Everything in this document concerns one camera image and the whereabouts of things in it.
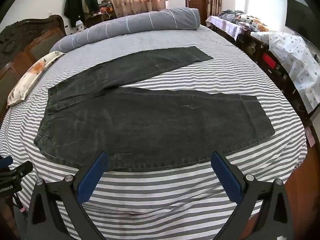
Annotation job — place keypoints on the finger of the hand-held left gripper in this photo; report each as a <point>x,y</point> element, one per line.
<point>23,168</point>

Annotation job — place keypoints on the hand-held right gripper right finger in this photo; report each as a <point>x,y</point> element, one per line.
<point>227,178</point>

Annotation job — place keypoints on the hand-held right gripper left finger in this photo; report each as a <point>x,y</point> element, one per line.
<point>92,178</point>

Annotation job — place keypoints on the dark grey jeans pants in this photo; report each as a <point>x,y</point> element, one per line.
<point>155,127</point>

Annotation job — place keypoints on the striped bed sheet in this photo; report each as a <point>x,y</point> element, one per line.
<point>160,197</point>

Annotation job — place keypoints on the pink card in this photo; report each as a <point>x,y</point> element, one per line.
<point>310,136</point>

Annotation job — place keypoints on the floral pillow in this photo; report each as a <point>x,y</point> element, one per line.
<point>33,75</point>

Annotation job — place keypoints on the carved wooden headboard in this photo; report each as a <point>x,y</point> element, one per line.
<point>22,47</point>

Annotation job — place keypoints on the dark wooden cabinet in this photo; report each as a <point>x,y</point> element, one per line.
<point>270,62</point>

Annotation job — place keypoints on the white dotted cloth cover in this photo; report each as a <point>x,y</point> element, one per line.
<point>297,60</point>

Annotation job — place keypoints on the small white box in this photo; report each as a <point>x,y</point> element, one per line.
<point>79,26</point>

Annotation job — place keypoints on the pale lilac cloth cover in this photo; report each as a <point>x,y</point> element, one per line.
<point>225,25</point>

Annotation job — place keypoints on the floral blanket pile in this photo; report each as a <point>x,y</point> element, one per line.
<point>246,20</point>

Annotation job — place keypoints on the rolled grey duvet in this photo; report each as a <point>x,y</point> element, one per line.
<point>140,23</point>

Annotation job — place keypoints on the hanging black coat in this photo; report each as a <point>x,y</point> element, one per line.
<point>72,6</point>

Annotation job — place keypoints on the pile of folded clothes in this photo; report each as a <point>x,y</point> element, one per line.
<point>106,7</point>

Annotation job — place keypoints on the black television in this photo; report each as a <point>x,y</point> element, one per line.
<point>298,17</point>

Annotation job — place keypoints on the hanging dark green jacket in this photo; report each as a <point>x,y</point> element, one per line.
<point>89,1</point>

